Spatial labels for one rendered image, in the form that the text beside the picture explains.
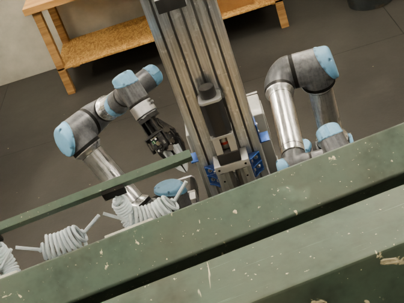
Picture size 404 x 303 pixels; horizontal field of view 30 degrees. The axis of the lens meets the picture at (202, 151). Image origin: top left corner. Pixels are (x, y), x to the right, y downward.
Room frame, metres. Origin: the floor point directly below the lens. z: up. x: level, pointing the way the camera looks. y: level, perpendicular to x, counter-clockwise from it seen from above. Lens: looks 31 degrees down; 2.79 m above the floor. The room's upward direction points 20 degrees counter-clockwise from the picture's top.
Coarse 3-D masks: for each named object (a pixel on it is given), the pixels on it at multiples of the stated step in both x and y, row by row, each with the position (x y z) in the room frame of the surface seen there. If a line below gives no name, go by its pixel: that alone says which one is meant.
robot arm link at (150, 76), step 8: (152, 64) 2.33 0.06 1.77; (144, 72) 2.29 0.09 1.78; (152, 72) 2.29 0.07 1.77; (160, 72) 2.30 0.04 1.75; (144, 80) 2.26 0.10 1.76; (152, 80) 2.27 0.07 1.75; (160, 80) 2.29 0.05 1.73; (144, 88) 2.24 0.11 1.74; (152, 88) 2.27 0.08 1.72; (104, 96) 2.53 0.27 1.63; (88, 104) 2.55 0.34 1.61; (96, 104) 2.51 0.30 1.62; (96, 112) 2.49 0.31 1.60; (104, 112) 2.47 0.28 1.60; (104, 120) 2.49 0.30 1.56; (104, 128) 2.51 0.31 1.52
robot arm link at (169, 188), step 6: (168, 180) 2.42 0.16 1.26; (174, 180) 2.41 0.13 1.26; (180, 180) 2.41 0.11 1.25; (156, 186) 2.40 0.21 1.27; (162, 186) 2.39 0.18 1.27; (168, 186) 2.38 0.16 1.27; (174, 186) 2.36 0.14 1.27; (180, 186) 2.36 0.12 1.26; (156, 192) 2.36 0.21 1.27; (162, 192) 2.34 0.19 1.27; (168, 192) 2.34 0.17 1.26; (174, 192) 2.33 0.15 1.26; (186, 192) 2.37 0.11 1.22; (156, 198) 2.34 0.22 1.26; (180, 198) 2.34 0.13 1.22; (186, 198) 2.36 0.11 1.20; (180, 204) 2.33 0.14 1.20; (186, 204) 2.35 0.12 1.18
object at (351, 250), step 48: (384, 192) 0.74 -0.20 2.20; (288, 240) 0.71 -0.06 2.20; (336, 240) 0.68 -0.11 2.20; (384, 240) 0.66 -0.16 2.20; (144, 288) 0.72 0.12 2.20; (192, 288) 0.69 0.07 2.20; (240, 288) 0.66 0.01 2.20; (288, 288) 0.64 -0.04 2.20; (336, 288) 0.64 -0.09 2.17; (384, 288) 0.64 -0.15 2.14
